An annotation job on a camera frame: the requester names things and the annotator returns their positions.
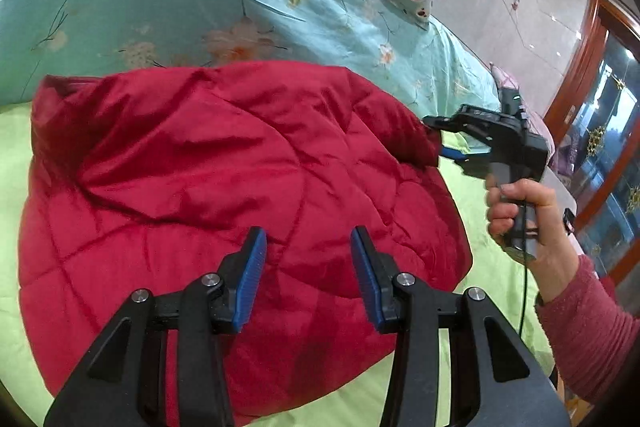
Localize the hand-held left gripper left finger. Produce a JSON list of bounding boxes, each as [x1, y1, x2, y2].
[[42, 227, 268, 427]]

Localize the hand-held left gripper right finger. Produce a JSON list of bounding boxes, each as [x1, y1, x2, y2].
[[350, 226, 572, 427]]

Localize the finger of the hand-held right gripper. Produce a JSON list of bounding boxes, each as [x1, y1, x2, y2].
[[422, 104, 502, 134], [438, 145, 495, 164]]

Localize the red quilted jacket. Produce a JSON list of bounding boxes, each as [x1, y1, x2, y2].
[[17, 59, 474, 427]]

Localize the person's right forearm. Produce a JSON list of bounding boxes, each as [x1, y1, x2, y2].
[[534, 254, 640, 408]]

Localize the person's right hand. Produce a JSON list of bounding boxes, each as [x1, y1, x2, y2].
[[486, 174, 596, 305]]

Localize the wooden glass door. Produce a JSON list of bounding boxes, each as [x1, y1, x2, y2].
[[542, 0, 640, 288]]

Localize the light green bed sheet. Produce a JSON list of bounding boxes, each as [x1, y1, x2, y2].
[[0, 99, 557, 427]]

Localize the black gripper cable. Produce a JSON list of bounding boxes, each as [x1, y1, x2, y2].
[[516, 227, 534, 341]]

